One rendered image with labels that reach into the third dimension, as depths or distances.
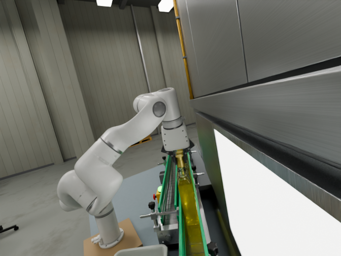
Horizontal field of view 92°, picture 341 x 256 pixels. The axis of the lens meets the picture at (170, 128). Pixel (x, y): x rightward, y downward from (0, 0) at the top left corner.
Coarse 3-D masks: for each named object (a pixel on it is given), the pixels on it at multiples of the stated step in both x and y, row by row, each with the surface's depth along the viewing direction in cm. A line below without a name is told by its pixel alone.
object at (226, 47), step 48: (192, 0) 56; (240, 0) 23; (288, 0) 14; (336, 0) 11; (192, 48) 77; (240, 48) 26; (288, 48) 16; (336, 48) 11; (240, 96) 24; (288, 96) 14; (336, 96) 9; (288, 144) 15; (336, 144) 10
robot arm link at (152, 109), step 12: (144, 96) 53; (156, 96) 50; (144, 108) 47; (156, 108) 48; (132, 120) 46; (144, 120) 47; (156, 120) 49; (108, 132) 49; (120, 132) 48; (132, 132) 47; (144, 132) 48; (108, 144) 48; (120, 144) 49; (132, 144) 52
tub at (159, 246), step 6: (144, 246) 69; (150, 246) 68; (156, 246) 68; (162, 246) 67; (120, 252) 69; (126, 252) 69; (132, 252) 68; (138, 252) 68; (144, 252) 68; (150, 252) 68; (156, 252) 68; (162, 252) 67
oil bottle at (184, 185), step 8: (184, 184) 67; (184, 192) 67; (192, 192) 68; (184, 200) 68; (192, 200) 68; (184, 208) 68; (192, 208) 68; (184, 216) 70; (192, 216) 69; (192, 224) 69
